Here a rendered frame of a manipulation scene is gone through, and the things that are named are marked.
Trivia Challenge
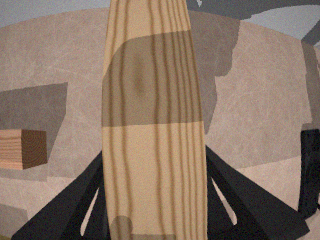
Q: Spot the grey panel wall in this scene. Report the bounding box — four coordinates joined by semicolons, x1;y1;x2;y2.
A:
0;0;320;49

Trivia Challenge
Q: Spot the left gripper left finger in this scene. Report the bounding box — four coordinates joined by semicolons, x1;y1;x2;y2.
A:
11;150;111;240

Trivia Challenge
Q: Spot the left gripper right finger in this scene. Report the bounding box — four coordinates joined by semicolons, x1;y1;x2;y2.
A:
205;145;310;240

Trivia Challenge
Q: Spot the light brown wooden board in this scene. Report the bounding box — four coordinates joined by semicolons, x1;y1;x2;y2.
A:
101;0;207;240

